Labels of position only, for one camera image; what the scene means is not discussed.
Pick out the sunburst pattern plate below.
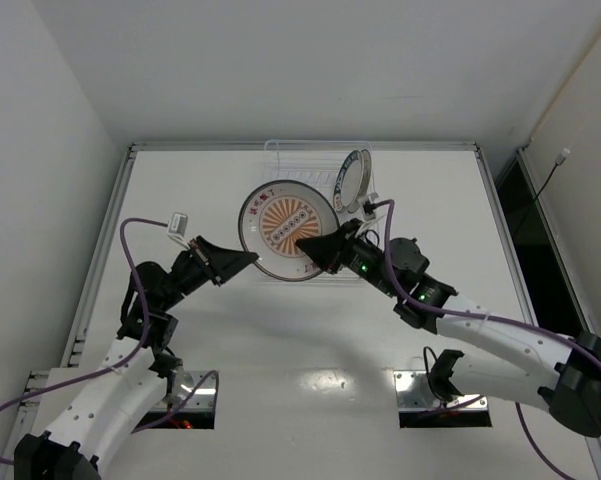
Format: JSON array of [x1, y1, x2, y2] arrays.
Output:
[[238, 180, 340, 282]]

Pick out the green rim lettered plate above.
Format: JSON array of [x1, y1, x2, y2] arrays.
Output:
[[332, 150, 364, 213]]

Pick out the white plate floral emblem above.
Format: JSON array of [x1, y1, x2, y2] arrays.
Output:
[[354, 149, 372, 201]]

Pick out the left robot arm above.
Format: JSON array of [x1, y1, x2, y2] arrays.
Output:
[[13, 237, 258, 479]]

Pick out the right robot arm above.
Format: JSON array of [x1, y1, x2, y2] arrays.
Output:
[[296, 220, 601, 438]]

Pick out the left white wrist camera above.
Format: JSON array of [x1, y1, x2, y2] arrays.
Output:
[[167, 212, 189, 249]]

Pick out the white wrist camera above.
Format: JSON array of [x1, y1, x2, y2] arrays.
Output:
[[357, 192, 383, 222], [167, 212, 189, 249]]

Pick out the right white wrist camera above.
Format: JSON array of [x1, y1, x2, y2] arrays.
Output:
[[357, 192, 383, 222]]

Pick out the white wire dish rack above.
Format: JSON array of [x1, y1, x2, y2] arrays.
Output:
[[257, 139, 383, 284]]

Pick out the aluminium frame rail left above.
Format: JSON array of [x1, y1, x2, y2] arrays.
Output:
[[60, 144, 137, 368]]

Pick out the aluminium frame rail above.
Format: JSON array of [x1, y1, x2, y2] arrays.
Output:
[[475, 145, 539, 327], [129, 139, 479, 152], [60, 144, 137, 368]]

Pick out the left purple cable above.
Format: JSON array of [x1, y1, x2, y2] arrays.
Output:
[[0, 217, 220, 466]]

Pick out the purple cable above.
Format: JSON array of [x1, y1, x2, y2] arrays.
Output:
[[377, 198, 601, 480], [0, 217, 220, 466]]

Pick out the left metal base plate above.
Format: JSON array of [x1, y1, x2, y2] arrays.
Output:
[[170, 371, 217, 413]]

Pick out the metal base plate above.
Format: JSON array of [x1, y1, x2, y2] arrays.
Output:
[[394, 370, 488, 414], [170, 371, 217, 413]]

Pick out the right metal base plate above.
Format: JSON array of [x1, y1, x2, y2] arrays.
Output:
[[394, 370, 488, 414]]

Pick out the aluminium frame rail back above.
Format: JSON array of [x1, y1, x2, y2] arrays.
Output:
[[129, 139, 479, 152]]

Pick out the aluminium frame rail right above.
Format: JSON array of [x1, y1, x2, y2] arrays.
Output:
[[475, 145, 539, 327]]

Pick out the black cable white plug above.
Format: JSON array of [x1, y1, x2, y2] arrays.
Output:
[[512, 148, 571, 238]]

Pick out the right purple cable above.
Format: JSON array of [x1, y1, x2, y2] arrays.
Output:
[[377, 198, 601, 480]]

